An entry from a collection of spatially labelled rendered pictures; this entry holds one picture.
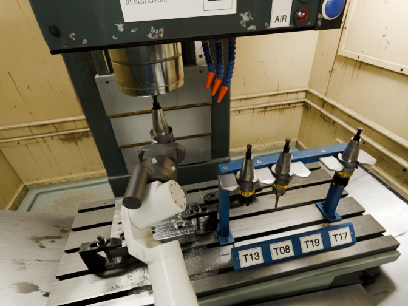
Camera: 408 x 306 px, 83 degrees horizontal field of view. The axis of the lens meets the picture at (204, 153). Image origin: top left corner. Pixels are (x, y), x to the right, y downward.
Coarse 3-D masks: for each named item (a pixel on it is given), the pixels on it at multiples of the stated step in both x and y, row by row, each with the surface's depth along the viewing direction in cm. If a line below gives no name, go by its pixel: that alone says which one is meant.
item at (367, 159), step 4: (360, 152) 74; (364, 152) 74; (360, 156) 72; (364, 156) 72; (368, 156) 72; (364, 160) 71; (368, 160) 70; (372, 160) 70; (376, 160) 70; (364, 164) 70; (368, 164) 69; (372, 164) 69
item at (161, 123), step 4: (152, 108) 60; (160, 108) 60; (152, 112) 60; (156, 112) 59; (160, 112) 59; (152, 116) 60; (156, 116) 60; (160, 116) 60; (164, 116) 61; (152, 120) 61; (156, 120) 60; (160, 120) 60; (164, 120) 61; (156, 124) 61; (160, 124) 61; (164, 124) 61; (156, 128) 61; (160, 128) 61; (164, 128) 61; (168, 128) 63; (156, 132) 62; (160, 132) 62; (164, 132) 62
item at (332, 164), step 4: (324, 156) 73; (328, 156) 73; (332, 156) 73; (320, 160) 72; (324, 160) 72; (328, 160) 72; (332, 160) 71; (336, 160) 71; (324, 164) 70; (328, 164) 70; (332, 164) 70; (336, 164) 70; (340, 164) 70; (328, 168) 69; (332, 168) 68; (336, 168) 68; (340, 168) 68
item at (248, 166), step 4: (244, 156) 63; (252, 156) 63; (244, 160) 62; (248, 160) 62; (252, 160) 62; (244, 164) 63; (248, 164) 62; (252, 164) 62; (244, 168) 63; (248, 168) 63; (252, 168) 63; (240, 172) 65; (244, 172) 64; (248, 172) 63; (252, 172) 64; (240, 176) 65; (244, 176) 64; (248, 176) 64; (252, 176) 64; (248, 180) 64
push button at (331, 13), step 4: (328, 0) 34; (332, 0) 34; (336, 0) 34; (340, 0) 34; (344, 0) 34; (328, 4) 34; (332, 4) 34; (336, 4) 34; (340, 4) 34; (328, 8) 34; (332, 8) 34; (336, 8) 34; (340, 8) 34; (328, 12) 34; (332, 12) 34; (336, 12) 35; (340, 12) 35; (328, 16) 35; (332, 16) 35
